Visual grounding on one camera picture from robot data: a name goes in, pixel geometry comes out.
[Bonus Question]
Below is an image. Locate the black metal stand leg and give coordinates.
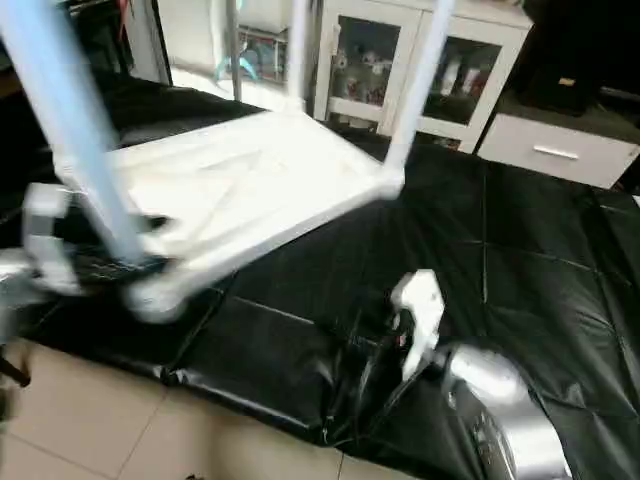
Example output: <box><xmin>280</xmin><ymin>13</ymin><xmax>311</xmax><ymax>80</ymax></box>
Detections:
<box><xmin>0</xmin><ymin>355</ymin><xmax>31</xmax><ymax>389</ymax></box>

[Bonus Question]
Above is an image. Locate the black work mat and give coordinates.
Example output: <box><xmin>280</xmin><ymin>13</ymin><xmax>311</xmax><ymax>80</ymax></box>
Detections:
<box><xmin>0</xmin><ymin>65</ymin><xmax>640</xmax><ymax>480</ymax></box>

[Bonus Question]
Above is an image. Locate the white plastic table top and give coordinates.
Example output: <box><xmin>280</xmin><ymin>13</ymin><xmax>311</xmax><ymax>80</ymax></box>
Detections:
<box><xmin>50</xmin><ymin>105</ymin><xmax>406</xmax><ymax>323</ymax></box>

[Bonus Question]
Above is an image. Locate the white drawer unit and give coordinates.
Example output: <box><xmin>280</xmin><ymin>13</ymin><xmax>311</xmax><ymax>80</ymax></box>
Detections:
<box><xmin>478</xmin><ymin>112</ymin><xmax>640</xmax><ymax>189</ymax></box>

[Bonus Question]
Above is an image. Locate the teal storage box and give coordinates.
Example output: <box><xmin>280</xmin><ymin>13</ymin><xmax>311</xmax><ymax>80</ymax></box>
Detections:
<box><xmin>218</xmin><ymin>25</ymin><xmax>291</xmax><ymax>86</ymax></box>

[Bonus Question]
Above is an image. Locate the white glass-door cabinet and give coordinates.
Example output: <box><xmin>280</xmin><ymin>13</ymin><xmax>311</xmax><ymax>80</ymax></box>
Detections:
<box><xmin>315</xmin><ymin>0</ymin><xmax>531</xmax><ymax>151</ymax></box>

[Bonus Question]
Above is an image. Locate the black box yellow label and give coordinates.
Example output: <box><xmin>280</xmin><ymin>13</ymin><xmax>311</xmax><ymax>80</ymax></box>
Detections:
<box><xmin>515</xmin><ymin>0</ymin><xmax>601</xmax><ymax>111</ymax></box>

